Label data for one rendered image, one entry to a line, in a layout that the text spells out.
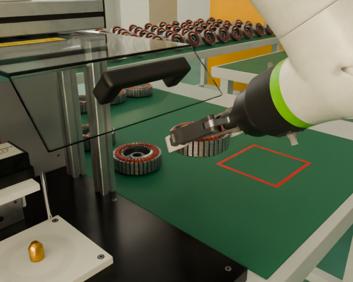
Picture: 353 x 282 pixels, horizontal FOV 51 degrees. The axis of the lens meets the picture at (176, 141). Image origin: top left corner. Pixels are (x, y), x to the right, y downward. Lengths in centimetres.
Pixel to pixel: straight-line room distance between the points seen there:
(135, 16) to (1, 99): 381
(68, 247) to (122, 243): 8
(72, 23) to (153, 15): 375
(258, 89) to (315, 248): 29
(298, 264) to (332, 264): 124
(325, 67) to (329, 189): 46
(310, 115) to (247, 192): 35
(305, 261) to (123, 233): 29
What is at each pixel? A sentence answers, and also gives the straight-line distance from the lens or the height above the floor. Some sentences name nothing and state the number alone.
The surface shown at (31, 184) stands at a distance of 55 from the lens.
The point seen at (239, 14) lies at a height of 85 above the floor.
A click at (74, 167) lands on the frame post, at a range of 78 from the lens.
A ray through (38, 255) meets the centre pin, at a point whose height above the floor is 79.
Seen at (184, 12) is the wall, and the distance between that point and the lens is 712.
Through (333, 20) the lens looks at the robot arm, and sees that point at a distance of 39.
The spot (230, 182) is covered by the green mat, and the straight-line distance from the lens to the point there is 80.
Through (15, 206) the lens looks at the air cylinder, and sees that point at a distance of 67.
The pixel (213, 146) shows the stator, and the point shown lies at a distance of 65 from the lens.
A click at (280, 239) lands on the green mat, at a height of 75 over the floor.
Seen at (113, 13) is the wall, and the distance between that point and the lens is 858.
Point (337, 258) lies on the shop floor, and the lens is 189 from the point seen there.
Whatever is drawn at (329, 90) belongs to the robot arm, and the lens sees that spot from 40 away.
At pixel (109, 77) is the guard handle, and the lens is 34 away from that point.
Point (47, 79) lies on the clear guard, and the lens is 37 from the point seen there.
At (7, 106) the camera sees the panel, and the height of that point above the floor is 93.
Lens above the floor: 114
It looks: 23 degrees down
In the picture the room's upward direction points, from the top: straight up
